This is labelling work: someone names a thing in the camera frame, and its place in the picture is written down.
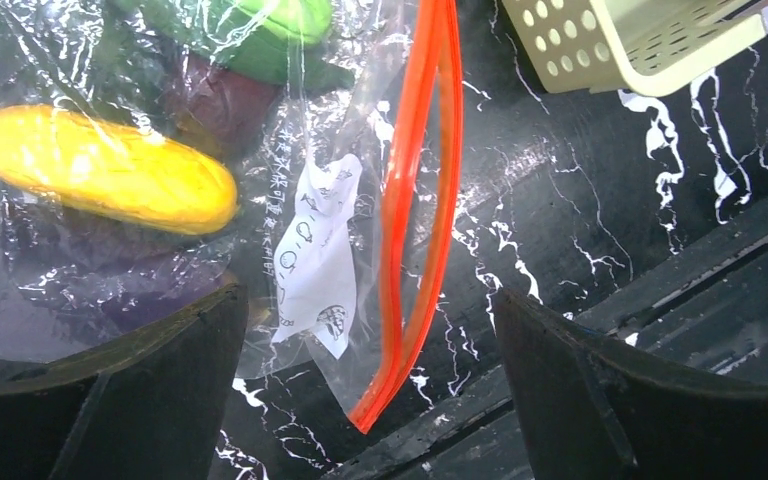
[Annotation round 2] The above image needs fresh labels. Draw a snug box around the yellow-green plastic basket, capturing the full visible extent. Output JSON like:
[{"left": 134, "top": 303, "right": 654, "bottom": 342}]
[{"left": 501, "top": 0, "right": 768, "bottom": 97}]

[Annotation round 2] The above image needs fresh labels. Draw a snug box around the green fake cucumber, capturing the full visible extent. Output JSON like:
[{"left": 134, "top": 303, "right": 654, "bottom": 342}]
[{"left": 114, "top": 0, "right": 355, "bottom": 92}]

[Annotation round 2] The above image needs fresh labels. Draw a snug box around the dark purple fake fruit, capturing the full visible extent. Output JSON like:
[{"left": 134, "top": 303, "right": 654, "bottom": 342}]
[{"left": 163, "top": 54, "right": 283, "bottom": 159}]

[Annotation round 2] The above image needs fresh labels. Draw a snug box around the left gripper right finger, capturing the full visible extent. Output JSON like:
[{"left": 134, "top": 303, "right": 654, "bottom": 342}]
[{"left": 494, "top": 290, "right": 768, "bottom": 479}]

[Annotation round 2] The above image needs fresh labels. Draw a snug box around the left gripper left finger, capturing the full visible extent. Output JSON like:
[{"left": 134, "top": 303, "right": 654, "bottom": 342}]
[{"left": 0, "top": 283, "right": 249, "bottom": 479}]

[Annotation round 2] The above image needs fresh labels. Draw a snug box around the clear zip top bag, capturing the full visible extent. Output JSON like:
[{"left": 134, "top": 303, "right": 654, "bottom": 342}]
[{"left": 0, "top": 1, "right": 463, "bottom": 433}]

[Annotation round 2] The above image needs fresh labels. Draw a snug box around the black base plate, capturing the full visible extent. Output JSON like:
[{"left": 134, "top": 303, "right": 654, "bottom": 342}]
[{"left": 333, "top": 197, "right": 768, "bottom": 479}]

